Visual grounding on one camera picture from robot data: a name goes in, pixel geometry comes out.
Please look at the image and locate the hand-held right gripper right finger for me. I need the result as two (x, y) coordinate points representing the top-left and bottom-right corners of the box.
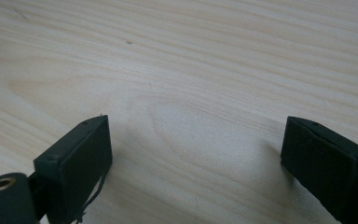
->
(280, 116), (358, 224)

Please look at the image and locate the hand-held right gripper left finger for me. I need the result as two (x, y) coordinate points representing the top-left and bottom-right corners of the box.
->
(33, 114), (114, 224)

